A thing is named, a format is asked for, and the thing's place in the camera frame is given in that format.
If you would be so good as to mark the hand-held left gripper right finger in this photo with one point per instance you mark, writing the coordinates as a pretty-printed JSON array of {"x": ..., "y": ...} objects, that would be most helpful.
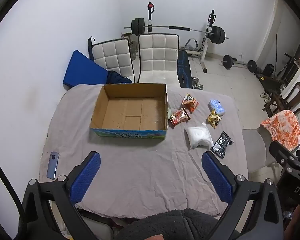
[{"x": 217, "y": 177}]

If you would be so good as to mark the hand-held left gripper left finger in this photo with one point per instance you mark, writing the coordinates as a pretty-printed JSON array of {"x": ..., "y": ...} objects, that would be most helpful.
[{"x": 86, "y": 175}]

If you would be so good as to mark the black foil packet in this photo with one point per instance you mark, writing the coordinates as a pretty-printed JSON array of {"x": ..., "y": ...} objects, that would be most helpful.
[{"x": 222, "y": 145}]

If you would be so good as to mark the clear bag of white powder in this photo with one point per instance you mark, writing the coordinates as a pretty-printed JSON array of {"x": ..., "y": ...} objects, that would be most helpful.
[{"x": 198, "y": 135}]

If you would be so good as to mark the yellow snack packet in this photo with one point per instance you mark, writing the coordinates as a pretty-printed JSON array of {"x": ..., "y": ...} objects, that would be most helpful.
[{"x": 213, "y": 120}]

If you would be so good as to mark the blue white tissue packet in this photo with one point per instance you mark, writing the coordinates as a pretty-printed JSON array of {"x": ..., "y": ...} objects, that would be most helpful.
[{"x": 217, "y": 106}]

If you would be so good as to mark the red snack packet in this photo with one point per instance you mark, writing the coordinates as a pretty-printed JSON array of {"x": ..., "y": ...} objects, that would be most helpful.
[{"x": 178, "y": 117}]

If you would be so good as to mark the orange snack packet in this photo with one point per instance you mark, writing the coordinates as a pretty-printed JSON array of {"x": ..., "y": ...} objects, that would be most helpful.
[{"x": 193, "y": 105}]

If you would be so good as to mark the cardboard box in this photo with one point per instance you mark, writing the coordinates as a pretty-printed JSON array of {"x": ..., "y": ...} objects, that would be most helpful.
[{"x": 130, "y": 112}]

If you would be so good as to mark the person's left hand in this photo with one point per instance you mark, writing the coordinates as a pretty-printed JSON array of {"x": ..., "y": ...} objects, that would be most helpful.
[{"x": 150, "y": 237}]

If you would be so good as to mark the orange patterned cloth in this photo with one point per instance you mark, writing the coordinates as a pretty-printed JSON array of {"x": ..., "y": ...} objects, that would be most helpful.
[{"x": 283, "y": 127}]

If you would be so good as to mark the blue smartphone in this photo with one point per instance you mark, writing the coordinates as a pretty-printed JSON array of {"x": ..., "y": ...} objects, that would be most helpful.
[{"x": 53, "y": 165}]

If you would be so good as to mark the dark wooden chair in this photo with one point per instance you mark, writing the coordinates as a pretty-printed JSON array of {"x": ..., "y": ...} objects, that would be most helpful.
[{"x": 290, "y": 97}]

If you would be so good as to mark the grey table cloth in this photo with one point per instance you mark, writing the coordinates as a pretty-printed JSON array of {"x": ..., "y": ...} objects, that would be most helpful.
[{"x": 140, "y": 167}]

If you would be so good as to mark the pair of white shoes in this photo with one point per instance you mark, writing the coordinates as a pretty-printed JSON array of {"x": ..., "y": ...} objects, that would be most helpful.
[{"x": 265, "y": 96}]

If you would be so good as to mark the dark fleece clothing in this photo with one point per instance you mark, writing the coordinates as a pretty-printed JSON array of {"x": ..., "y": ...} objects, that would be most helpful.
[{"x": 170, "y": 223}]

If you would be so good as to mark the black exercise bike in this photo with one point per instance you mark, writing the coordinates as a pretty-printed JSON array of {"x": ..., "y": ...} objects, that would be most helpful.
[{"x": 287, "y": 66}]

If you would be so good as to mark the chrome dumbbell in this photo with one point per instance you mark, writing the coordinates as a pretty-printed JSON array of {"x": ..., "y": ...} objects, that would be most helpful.
[{"x": 197, "y": 83}]

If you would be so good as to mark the short barbell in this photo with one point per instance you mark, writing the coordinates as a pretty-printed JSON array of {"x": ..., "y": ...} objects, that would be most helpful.
[{"x": 240, "y": 63}]

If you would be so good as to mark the dark blue cloth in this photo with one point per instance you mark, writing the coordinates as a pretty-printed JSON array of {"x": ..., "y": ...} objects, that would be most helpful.
[{"x": 117, "y": 78}]

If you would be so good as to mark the blue foam mat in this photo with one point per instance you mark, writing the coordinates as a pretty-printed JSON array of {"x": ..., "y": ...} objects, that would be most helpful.
[{"x": 86, "y": 71}]

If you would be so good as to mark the white quilted chair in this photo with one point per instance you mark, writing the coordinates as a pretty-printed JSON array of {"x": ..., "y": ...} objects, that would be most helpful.
[
  {"x": 112, "y": 55},
  {"x": 157, "y": 55}
]

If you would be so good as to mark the white weight rack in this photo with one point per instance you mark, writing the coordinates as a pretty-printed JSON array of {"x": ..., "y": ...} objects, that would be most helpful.
[{"x": 206, "y": 40}]

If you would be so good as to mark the barbell with black plates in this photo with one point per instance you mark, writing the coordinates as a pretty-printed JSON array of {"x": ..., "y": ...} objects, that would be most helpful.
[{"x": 140, "y": 26}]

